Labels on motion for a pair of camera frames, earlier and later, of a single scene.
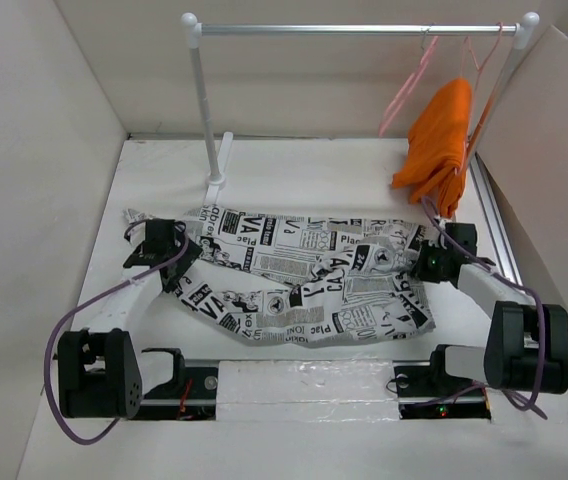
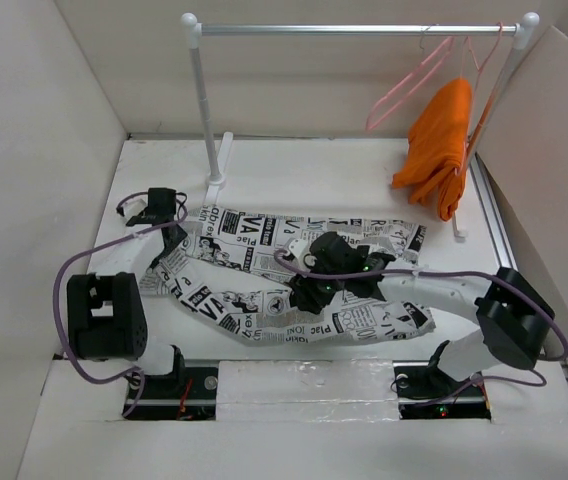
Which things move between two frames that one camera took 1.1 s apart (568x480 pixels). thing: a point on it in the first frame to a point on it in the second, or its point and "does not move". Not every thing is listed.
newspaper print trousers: x=300 y=281 does not move
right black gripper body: x=430 y=263 to x=323 y=289
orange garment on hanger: x=438 y=140 does not move
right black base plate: x=426 y=392 does not move
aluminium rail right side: x=495 y=220 does not move
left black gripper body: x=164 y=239 to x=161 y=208
